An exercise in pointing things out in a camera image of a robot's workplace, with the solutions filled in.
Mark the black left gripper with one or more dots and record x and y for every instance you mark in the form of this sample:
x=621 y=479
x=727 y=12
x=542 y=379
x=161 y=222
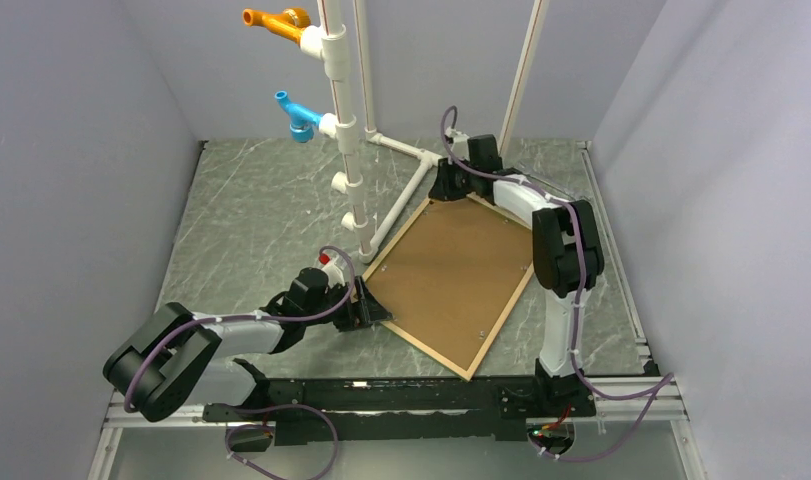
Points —
x=370 y=309

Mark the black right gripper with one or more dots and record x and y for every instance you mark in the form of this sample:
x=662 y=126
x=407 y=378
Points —
x=441 y=189

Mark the green wooden photo frame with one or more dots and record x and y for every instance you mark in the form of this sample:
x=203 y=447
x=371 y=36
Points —
x=451 y=277

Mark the white PVC pipe stand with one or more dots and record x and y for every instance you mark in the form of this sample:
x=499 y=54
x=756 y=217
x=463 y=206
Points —
x=410 y=61

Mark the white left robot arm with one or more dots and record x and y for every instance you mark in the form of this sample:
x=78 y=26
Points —
x=180 y=358

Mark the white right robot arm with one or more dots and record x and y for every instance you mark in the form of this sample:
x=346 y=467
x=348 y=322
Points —
x=567 y=253

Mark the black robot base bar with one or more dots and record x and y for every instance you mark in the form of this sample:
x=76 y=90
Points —
x=500 y=407

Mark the silver open-end wrench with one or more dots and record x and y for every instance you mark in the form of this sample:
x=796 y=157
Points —
x=551 y=186

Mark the blue plastic faucet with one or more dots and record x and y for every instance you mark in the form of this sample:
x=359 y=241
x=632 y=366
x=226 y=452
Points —
x=303 y=121

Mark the orange plastic faucet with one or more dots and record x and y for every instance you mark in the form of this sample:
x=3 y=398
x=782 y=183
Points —
x=289 y=24

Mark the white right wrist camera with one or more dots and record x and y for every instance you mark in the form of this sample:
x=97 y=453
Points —
x=458 y=142

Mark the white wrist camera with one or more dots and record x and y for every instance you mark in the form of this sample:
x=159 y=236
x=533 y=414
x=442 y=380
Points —
x=338 y=269
x=458 y=142

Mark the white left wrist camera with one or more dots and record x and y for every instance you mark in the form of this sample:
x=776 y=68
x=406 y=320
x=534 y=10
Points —
x=338 y=269

